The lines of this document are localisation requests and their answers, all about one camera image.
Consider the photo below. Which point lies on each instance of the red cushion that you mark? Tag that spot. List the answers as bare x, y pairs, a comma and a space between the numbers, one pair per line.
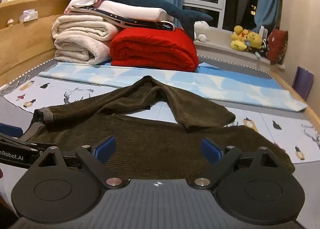
277, 45

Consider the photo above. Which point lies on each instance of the white folded quilt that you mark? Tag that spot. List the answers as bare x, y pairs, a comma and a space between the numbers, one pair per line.
130, 10

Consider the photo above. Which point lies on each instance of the purple box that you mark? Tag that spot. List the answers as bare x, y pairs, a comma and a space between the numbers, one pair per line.
302, 83

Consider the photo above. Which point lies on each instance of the navy patterned folded bedding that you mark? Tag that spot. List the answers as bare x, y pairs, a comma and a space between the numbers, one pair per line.
140, 23

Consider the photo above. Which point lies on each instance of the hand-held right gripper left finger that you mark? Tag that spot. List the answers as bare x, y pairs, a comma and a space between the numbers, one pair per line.
108, 147

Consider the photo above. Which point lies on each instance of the yellow bear plush toy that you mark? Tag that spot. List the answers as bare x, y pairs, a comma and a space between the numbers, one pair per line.
255, 40

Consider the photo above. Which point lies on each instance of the small white plush toy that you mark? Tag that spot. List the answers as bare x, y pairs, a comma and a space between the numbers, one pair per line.
201, 37

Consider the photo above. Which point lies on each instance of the lantern and deer printed mat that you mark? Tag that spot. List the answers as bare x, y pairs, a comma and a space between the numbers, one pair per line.
270, 121

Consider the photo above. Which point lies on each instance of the wooden bed frame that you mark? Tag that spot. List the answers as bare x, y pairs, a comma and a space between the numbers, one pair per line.
25, 44

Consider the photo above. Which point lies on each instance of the cream folded blanket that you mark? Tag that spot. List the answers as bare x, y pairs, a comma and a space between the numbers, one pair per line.
80, 39

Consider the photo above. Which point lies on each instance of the light blue patterned blanket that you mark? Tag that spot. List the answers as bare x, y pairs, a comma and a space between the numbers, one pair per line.
200, 84

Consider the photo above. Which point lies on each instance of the red folded blanket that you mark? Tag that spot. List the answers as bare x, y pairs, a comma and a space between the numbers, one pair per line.
155, 49

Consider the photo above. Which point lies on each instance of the small figurine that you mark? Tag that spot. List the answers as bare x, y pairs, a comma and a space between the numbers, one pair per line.
10, 22

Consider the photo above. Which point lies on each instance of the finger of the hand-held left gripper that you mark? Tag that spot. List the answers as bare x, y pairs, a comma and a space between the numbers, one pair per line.
10, 130

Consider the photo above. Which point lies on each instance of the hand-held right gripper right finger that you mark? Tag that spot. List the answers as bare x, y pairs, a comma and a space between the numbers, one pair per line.
210, 150

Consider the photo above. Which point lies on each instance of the tissue pack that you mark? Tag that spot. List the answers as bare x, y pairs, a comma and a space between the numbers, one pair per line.
28, 16

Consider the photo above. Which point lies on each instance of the white framed window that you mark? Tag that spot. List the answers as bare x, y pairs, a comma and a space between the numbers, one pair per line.
202, 5

